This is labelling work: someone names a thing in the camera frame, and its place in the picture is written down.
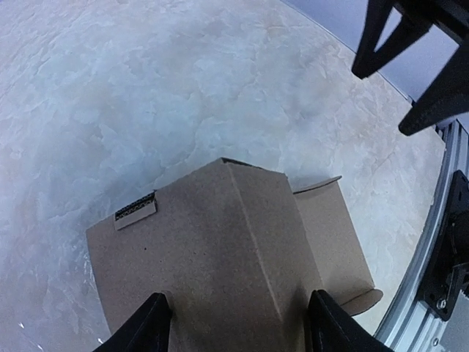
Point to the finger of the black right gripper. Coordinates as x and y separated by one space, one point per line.
416 20
445 97

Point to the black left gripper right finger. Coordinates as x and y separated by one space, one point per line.
332 329

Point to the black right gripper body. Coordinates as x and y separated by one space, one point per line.
451 17

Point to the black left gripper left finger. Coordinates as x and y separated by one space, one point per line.
147 329

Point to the brown cardboard box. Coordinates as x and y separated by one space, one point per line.
240 253

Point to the front aluminium frame rail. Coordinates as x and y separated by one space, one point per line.
409 324

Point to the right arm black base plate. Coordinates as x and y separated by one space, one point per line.
446 275

